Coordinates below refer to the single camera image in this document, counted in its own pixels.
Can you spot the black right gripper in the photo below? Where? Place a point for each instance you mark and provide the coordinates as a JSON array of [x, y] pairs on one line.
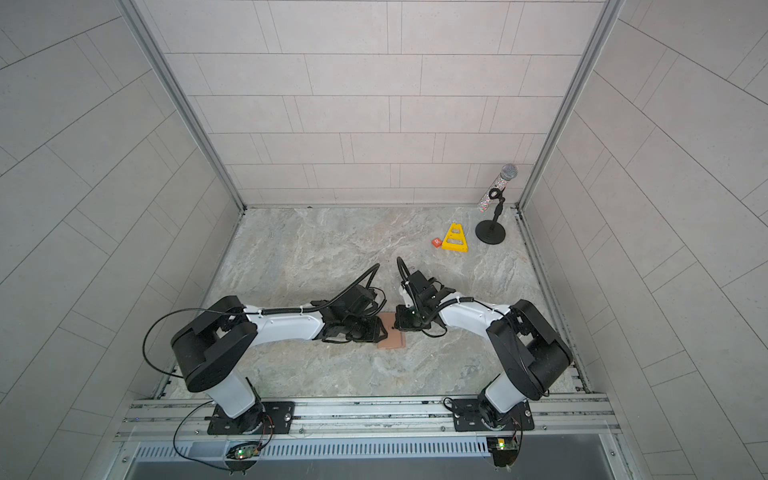
[[401, 323]]

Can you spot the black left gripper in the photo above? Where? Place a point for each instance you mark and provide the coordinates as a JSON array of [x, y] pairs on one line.
[[376, 334]]

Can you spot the pink leather card holder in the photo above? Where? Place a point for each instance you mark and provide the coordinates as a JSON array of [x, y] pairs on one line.
[[395, 338]]

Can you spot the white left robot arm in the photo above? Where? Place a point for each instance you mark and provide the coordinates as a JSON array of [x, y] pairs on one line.
[[209, 348]]

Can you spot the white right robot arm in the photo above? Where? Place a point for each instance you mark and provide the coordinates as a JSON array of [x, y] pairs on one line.
[[531, 352]]

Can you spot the yellow triangular cone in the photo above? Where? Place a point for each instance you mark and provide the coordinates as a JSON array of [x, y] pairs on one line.
[[455, 239]]

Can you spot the black microphone stand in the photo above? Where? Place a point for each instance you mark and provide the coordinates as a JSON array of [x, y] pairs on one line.
[[491, 232]]

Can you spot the glittery silver microphone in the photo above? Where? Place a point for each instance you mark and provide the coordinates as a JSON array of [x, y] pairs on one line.
[[508, 172]]

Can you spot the right circuit board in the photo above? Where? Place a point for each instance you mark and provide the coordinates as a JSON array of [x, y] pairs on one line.
[[504, 451]]

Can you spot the left green circuit board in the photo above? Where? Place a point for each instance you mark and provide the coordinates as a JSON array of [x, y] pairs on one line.
[[244, 451]]

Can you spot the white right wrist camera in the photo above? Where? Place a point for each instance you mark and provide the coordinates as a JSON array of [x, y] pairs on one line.
[[406, 297]]

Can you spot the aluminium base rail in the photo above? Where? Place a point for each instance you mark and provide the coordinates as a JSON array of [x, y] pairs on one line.
[[369, 417]]

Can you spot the aluminium corner post right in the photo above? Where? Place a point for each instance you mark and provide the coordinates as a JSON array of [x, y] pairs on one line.
[[599, 36]]

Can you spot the aluminium corner post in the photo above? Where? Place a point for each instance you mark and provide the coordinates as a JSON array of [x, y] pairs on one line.
[[599, 36], [139, 28]]

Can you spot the aluminium corner post left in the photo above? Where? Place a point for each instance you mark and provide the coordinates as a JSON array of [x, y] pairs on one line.
[[139, 28]]

